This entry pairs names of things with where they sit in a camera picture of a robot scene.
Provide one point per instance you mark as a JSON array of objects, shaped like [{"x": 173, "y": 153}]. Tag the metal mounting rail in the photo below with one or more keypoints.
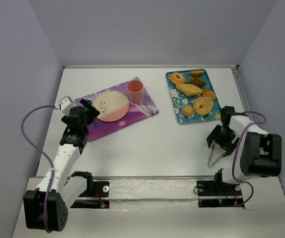
[{"x": 153, "y": 177}]

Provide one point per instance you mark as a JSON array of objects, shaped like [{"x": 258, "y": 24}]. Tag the purple floral placemat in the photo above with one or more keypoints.
[{"x": 137, "y": 112}]

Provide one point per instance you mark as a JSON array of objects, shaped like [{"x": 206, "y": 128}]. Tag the large plain doughnut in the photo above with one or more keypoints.
[{"x": 203, "y": 106}]

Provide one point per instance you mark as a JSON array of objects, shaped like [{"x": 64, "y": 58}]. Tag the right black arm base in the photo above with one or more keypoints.
[{"x": 215, "y": 193}]

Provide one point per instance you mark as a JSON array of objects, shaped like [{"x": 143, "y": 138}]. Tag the long golden bread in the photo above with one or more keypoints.
[{"x": 189, "y": 90}]

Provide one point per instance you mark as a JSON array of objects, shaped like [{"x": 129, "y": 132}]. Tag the dark chocolate pastry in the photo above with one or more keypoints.
[{"x": 197, "y": 82}]

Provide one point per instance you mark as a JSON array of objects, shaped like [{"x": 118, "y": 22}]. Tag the teal floral tray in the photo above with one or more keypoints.
[{"x": 179, "y": 100}]

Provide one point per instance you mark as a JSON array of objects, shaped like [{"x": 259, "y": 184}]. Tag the glazed ring doughnut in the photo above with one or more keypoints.
[{"x": 177, "y": 78}]

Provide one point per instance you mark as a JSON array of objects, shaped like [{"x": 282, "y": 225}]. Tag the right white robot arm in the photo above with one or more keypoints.
[{"x": 256, "y": 153}]

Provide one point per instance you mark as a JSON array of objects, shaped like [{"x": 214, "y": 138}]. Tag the blue plastic fork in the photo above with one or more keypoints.
[{"x": 95, "y": 123}]

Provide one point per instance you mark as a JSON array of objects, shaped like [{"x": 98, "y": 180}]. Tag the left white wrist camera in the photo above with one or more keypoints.
[{"x": 65, "y": 105}]

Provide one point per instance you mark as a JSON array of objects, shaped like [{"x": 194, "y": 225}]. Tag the pink plastic cup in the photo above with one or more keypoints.
[{"x": 135, "y": 89}]

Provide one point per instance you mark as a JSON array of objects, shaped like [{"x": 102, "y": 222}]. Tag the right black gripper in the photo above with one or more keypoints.
[{"x": 220, "y": 143}]

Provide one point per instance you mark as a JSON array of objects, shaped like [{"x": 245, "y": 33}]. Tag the cream and pink plate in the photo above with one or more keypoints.
[{"x": 113, "y": 106}]

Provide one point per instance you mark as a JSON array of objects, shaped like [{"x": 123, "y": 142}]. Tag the metal serving tongs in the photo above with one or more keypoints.
[{"x": 216, "y": 153}]

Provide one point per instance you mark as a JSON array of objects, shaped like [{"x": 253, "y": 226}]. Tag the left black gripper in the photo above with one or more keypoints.
[{"x": 89, "y": 108}]

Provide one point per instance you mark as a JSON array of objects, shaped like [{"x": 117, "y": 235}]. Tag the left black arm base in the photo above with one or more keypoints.
[{"x": 96, "y": 194}]

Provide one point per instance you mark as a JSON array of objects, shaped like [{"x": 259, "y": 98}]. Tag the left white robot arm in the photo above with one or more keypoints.
[{"x": 46, "y": 207}]

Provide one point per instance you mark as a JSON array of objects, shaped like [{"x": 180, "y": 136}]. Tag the small round bread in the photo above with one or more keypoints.
[{"x": 187, "y": 111}]

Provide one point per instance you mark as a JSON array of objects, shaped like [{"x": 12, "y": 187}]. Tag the brown bread wedge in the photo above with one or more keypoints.
[{"x": 197, "y": 73}]

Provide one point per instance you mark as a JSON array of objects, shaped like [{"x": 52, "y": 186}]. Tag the small glazed bun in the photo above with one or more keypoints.
[{"x": 209, "y": 93}]

